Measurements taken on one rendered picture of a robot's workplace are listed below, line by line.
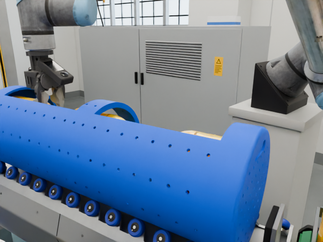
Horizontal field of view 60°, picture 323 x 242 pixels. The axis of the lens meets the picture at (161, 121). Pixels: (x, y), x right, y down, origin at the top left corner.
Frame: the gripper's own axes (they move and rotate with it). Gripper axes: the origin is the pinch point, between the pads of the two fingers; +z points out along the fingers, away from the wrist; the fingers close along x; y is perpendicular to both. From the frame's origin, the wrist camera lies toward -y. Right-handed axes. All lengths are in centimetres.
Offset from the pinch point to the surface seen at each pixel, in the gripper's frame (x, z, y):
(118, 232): 11.7, 23.8, -34.8
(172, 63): -164, 4, 49
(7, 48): -33, -17, 76
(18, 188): 12.3, 24.0, 7.6
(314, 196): -199, 120, -77
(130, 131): 8.8, -3.8, -38.3
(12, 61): -34, -9, 76
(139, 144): 10.8, -2.0, -42.1
